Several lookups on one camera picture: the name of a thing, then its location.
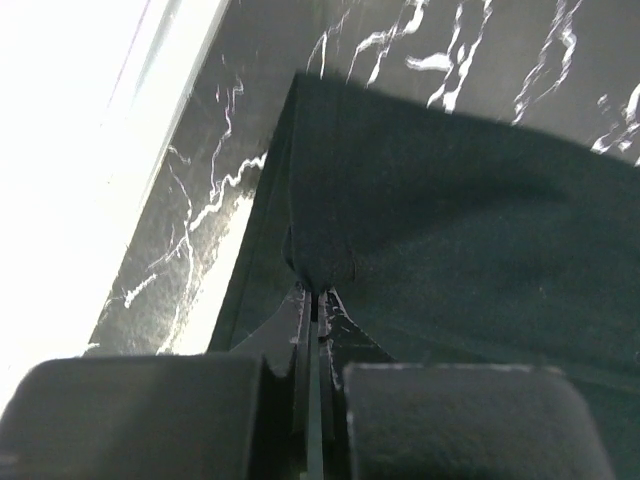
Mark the black polo shirt blue logo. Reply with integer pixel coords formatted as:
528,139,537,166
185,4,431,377
207,72,640,396

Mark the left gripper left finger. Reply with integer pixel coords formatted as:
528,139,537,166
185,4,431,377
1,289,311,479

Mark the left aluminium frame post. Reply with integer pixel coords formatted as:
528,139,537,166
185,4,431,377
0,0,231,356

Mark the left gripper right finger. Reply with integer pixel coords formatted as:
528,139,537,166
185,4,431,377
319,292,615,479

